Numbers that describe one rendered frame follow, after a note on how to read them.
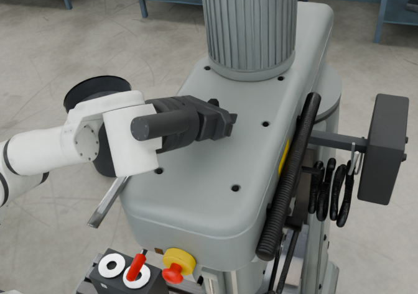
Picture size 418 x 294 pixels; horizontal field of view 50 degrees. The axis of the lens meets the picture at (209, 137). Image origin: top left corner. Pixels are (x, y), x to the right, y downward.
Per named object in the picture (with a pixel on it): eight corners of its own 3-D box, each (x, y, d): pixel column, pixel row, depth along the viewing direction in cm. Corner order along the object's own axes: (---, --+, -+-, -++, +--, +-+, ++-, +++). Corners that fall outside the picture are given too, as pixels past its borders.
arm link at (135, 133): (152, 165, 77) (102, 179, 68) (139, 102, 77) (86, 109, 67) (205, 156, 70) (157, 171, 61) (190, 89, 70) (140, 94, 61)
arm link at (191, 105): (173, 129, 88) (130, 138, 79) (183, 82, 85) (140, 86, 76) (226, 154, 82) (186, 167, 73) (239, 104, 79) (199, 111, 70)
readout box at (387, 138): (392, 208, 116) (410, 151, 101) (356, 200, 119) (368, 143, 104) (398, 153, 129) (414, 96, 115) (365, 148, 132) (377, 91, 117)
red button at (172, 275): (181, 289, 81) (178, 278, 78) (162, 283, 82) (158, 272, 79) (188, 273, 83) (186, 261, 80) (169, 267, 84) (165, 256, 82)
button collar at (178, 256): (193, 279, 83) (190, 261, 79) (164, 270, 85) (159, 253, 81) (198, 270, 85) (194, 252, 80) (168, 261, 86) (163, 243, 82)
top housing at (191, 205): (249, 284, 81) (246, 234, 70) (122, 247, 90) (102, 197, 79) (303, 117, 112) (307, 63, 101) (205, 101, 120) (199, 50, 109)
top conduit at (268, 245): (274, 263, 79) (274, 253, 77) (250, 257, 81) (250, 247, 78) (320, 104, 109) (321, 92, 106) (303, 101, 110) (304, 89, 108)
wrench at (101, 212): (102, 230, 73) (101, 227, 73) (82, 225, 75) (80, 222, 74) (163, 131, 89) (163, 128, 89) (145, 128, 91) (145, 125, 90)
